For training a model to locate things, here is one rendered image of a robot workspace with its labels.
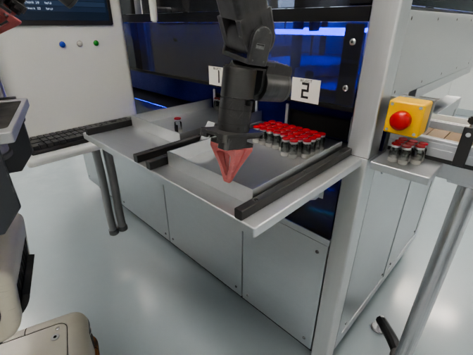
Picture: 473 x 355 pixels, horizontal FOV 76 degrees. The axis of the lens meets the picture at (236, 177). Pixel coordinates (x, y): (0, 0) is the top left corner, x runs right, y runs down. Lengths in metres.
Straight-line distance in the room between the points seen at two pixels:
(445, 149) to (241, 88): 0.53
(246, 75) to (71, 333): 1.00
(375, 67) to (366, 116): 0.11
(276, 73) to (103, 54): 0.93
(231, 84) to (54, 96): 0.91
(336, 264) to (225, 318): 0.68
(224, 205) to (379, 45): 0.47
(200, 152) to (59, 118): 0.70
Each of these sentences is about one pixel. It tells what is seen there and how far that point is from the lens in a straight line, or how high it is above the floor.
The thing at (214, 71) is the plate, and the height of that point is 1.03.
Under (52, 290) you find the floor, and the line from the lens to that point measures 1.84.
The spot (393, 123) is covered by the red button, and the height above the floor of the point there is 0.99.
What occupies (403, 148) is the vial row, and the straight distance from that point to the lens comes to 0.80.
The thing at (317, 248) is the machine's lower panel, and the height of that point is 0.55.
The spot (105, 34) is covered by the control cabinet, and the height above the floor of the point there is 1.14.
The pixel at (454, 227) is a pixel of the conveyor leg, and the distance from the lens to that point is 0.98.
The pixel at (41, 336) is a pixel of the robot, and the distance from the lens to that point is 1.27.
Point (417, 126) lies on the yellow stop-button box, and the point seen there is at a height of 0.99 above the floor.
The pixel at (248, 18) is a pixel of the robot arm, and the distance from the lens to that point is 0.49.
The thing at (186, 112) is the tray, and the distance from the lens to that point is 1.16.
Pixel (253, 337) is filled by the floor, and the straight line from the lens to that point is 1.45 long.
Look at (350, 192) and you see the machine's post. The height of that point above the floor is 0.78.
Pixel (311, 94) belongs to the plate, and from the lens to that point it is 0.84.
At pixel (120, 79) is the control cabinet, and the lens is 1.41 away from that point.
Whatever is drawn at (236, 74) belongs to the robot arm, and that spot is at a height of 1.10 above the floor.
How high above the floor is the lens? 1.18
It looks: 27 degrees down
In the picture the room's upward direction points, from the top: straight up
